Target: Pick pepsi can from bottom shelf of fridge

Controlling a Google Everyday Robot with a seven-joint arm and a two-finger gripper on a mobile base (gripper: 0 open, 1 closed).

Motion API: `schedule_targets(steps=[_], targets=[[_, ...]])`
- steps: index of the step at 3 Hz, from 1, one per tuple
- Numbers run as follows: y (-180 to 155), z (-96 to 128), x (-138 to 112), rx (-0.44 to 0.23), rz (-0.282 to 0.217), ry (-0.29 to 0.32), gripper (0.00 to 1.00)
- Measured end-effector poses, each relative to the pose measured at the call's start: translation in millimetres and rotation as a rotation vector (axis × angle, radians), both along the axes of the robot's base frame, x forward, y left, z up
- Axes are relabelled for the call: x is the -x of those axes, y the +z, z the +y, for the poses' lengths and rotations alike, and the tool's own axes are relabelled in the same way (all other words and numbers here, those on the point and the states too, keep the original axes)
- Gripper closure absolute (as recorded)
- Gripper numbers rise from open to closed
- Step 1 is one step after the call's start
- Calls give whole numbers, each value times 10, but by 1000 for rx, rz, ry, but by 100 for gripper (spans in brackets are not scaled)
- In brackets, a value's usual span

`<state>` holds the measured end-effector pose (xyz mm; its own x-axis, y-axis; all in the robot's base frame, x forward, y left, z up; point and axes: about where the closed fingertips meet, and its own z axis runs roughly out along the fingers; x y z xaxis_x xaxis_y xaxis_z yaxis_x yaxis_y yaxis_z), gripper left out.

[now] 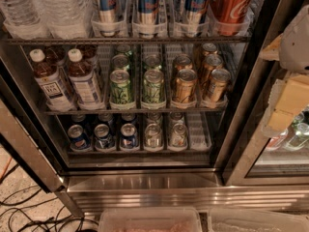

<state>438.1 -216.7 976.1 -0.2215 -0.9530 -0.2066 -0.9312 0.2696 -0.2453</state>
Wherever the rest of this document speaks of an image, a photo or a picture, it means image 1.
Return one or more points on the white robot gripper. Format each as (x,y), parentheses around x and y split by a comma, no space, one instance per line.
(295,43)

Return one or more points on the blue pepsi can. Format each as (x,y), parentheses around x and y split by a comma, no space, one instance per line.
(129,136)
(79,140)
(104,140)

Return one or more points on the gold can front right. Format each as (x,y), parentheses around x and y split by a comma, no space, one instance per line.
(217,85)

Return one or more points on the gold can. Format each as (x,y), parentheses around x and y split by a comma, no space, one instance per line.
(205,49)
(185,83)
(217,85)

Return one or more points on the gold can second row right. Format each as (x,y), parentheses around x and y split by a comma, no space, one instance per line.
(210,63)

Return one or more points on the gold can second row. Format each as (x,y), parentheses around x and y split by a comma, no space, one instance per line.
(210,63)
(180,62)

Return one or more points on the gold can back right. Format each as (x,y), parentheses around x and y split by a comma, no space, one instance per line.
(205,49)

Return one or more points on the glass fridge door right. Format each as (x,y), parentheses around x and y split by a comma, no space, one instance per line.
(266,143)

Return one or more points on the red coca cola can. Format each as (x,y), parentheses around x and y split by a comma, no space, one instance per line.
(230,14)

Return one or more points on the gold can front left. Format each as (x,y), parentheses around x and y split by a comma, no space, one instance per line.
(185,83)

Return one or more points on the gold can second row left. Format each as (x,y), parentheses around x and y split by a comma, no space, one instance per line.
(180,62)

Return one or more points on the red bull can right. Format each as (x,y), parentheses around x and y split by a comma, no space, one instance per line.
(194,16)

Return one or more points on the red bull can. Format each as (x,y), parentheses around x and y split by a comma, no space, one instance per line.
(110,14)
(147,14)
(194,16)

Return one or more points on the silver can lane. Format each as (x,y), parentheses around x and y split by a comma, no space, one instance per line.
(153,136)
(178,137)

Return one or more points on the green can front right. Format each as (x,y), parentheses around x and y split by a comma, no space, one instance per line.
(153,86)

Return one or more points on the green can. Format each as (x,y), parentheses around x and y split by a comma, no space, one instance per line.
(120,85)
(153,86)

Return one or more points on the green can second row right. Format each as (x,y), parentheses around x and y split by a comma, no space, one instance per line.
(152,62)

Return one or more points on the green can second row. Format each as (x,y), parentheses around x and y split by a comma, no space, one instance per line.
(152,62)
(120,62)

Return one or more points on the red bull can middle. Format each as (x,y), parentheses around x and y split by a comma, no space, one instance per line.
(147,14)

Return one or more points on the green can front left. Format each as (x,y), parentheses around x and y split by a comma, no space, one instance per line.
(120,85)

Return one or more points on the green can second row left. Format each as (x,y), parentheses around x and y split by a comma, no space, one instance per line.
(120,62)

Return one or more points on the red bull can left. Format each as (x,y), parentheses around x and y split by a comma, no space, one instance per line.
(110,14)

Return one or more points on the stainless fridge door left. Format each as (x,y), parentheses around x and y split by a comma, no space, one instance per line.
(24,150)

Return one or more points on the clear plastic bin right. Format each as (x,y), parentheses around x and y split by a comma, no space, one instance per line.
(239,220)

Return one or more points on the clear plastic bin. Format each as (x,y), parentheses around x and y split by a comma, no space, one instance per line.
(154,219)
(239,220)

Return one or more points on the tea bottle right front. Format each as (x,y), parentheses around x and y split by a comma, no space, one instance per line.
(83,79)

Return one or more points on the tea bottle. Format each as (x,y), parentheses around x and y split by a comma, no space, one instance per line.
(58,93)
(83,79)

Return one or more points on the clear plastic bin left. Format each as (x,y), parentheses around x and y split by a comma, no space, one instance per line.
(154,219)

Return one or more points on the water bottle right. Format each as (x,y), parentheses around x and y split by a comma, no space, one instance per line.
(66,19)

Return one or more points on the water bottle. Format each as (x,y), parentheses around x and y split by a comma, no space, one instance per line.
(66,19)
(22,19)

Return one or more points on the tea bottle left front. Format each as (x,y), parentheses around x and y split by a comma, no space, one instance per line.
(58,93)

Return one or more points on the water bottle left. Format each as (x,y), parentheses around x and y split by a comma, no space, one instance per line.
(22,19)

